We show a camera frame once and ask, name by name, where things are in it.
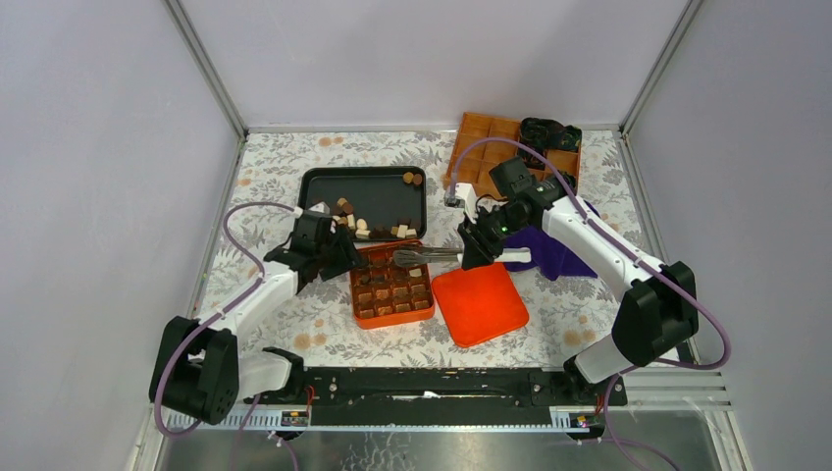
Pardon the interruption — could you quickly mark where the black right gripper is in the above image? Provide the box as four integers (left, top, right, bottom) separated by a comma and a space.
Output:
457, 201, 530, 272

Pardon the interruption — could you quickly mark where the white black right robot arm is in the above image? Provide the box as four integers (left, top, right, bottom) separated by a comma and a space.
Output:
444, 158, 699, 404

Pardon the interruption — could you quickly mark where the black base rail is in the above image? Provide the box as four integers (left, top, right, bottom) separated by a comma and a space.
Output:
260, 367, 628, 428

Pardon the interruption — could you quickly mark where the metal tongs white handle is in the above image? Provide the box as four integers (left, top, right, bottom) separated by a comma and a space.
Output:
390, 246, 532, 270

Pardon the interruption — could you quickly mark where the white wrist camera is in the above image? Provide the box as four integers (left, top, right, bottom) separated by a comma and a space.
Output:
306, 201, 332, 216
443, 183, 478, 221

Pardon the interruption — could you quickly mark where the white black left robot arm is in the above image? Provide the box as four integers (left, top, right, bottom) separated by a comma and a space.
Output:
148, 207, 362, 438

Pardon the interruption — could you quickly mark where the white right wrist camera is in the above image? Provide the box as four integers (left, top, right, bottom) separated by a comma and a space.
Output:
443, 183, 478, 221

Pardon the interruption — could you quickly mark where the black chocolate tray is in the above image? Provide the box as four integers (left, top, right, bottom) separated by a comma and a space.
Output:
297, 166, 427, 241

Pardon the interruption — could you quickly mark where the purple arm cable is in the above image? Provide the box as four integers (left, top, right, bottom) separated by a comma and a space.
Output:
448, 136, 733, 471
152, 201, 307, 471

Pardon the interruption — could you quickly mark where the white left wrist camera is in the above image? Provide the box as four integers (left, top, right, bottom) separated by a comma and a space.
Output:
306, 201, 332, 216

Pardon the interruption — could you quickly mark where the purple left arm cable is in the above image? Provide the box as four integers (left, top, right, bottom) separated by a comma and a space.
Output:
152, 201, 307, 471

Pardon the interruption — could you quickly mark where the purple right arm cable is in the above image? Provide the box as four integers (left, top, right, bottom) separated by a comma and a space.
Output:
448, 136, 733, 471

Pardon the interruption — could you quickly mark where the orange chocolate box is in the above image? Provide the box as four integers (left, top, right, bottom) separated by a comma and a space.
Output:
349, 240, 435, 330

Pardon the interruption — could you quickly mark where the orange box lid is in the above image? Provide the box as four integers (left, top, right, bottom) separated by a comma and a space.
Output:
432, 263, 530, 348

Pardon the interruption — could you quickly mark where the purple cloth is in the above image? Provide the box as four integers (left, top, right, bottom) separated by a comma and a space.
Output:
503, 226, 598, 281

